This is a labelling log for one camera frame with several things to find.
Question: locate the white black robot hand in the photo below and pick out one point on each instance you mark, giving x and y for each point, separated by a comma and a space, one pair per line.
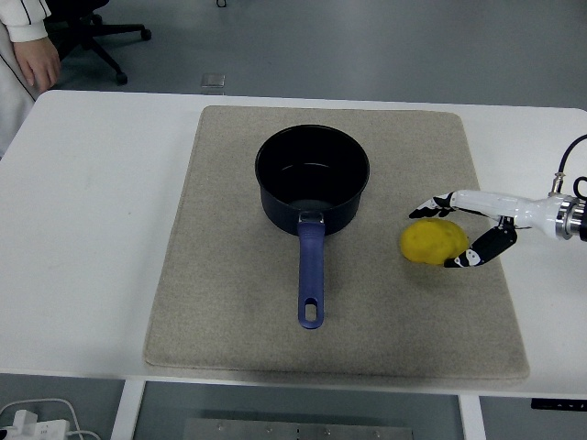
504, 205

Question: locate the person's hand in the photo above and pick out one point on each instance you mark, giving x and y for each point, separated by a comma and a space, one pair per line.
39, 59

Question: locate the silver floor socket cover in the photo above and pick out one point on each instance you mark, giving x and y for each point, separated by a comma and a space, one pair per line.
213, 80

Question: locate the white power strip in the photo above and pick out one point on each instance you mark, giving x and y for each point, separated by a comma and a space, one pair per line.
32, 428

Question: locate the white table leg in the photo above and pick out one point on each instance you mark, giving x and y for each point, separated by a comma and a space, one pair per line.
472, 419
126, 412

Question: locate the grey metal plate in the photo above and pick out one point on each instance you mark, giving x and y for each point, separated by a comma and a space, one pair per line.
298, 431

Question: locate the yellow potato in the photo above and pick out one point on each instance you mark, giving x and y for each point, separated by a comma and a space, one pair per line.
428, 240

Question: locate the beige fabric mat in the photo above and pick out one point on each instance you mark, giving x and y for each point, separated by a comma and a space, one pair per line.
229, 284

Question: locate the person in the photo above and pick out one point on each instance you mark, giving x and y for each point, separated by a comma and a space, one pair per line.
14, 91

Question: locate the black table control panel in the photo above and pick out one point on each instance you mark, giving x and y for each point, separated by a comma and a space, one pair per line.
559, 403

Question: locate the black office chair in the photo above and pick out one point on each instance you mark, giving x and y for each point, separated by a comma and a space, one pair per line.
98, 34

